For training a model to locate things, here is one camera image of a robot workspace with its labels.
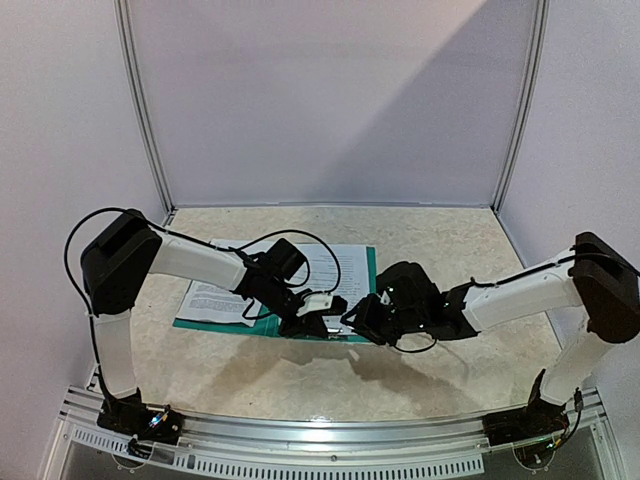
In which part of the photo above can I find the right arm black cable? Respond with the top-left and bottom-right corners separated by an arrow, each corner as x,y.
389,249 -> 640,406

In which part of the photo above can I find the aluminium frame post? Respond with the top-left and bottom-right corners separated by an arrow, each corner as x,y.
491,0 -> 550,216
114,0 -> 175,217

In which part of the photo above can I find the left aluminium frame post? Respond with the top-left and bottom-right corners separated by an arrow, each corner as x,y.
114,0 -> 175,217

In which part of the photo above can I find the folder cover metal clip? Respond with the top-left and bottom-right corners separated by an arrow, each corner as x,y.
327,326 -> 353,338

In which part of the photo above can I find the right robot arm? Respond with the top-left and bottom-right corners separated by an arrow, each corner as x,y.
341,232 -> 639,436

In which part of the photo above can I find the right aluminium frame post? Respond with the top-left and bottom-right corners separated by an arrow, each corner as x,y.
491,0 -> 550,216

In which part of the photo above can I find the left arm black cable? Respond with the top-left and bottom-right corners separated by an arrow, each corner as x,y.
63,208 -> 342,371

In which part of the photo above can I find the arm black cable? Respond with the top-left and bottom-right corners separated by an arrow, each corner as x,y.
389,249 -> 640,406
63,208 -> 342,371

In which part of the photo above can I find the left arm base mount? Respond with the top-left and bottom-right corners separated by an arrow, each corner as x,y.
97,389 -> 185,445

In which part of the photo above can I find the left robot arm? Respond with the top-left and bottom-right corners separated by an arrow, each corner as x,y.
80,209 -> 333,434

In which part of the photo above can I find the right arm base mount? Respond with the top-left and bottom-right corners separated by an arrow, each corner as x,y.
482,400 -> 584,450

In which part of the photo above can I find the green file folder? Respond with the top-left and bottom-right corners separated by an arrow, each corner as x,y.
173,246 -> 377,338

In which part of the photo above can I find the aluminium front rail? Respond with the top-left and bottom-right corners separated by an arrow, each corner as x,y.
45,387 -> 621,479

